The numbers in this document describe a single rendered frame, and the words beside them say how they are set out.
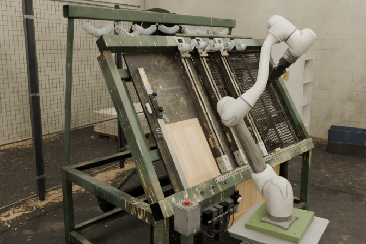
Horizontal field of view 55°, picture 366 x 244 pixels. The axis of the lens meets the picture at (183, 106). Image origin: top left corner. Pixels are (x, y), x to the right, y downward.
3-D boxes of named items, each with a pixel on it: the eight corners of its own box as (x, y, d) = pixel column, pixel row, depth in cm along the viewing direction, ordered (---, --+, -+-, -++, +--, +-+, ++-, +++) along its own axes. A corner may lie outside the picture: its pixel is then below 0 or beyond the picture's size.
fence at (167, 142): (181, 191, 243) (184, 189, 241) (135, 70, 263) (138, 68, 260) (185, 189, 247) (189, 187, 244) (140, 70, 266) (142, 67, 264)
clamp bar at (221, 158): (220, 174, 275) (242, 165, 258) (166, 43, 299) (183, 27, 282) (227, 170, 282) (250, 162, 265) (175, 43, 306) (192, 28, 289)
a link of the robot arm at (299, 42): (302, 56, 212) (286, 42, 215) (321, 36, 204) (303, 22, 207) (299, 59, 203) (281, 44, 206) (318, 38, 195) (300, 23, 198)
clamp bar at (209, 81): (237, 166, 291) (259, 158, 275) (185, 43, 315) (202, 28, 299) (244, 164, 298) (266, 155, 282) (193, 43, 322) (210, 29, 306)
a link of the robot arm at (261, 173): (267, 206, 231) (256, 191, 252) (288, 194, 231) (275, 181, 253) (215, 107, 213) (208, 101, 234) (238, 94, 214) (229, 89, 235)
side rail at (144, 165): (148, 204, 230) (158, 200, 222) (96, 58, 252) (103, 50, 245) (156, 201, 234) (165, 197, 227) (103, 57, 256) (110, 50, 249)
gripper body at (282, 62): (288, 56, 217) (278, 68, 221) (280, 54, 211) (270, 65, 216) (294, 64, 212) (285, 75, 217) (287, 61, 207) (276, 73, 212)
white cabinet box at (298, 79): (298, 153, 616) (305, 35, 581) (267, 148, 648) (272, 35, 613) (307, 145, 666) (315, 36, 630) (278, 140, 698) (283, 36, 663)
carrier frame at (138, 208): (163, 328, 236) (162, 213, 221) (65, 246, 331) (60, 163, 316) (307, 215, 390) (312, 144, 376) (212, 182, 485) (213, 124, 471)
